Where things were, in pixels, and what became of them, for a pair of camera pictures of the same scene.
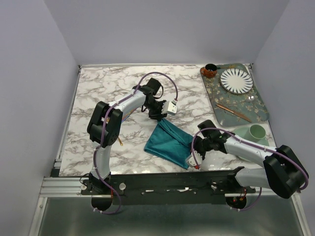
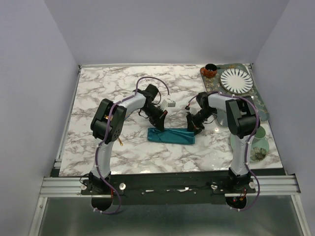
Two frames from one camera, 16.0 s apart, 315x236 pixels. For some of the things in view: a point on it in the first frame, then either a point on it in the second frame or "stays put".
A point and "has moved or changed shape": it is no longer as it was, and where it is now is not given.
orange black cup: x=209 y=71 stays put
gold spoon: x=120 y=142 stays put
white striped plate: x=236 y=81 stays put
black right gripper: x=196 y=139 to x=192 y=126
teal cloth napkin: x=169 y=142 has moved or changed shape
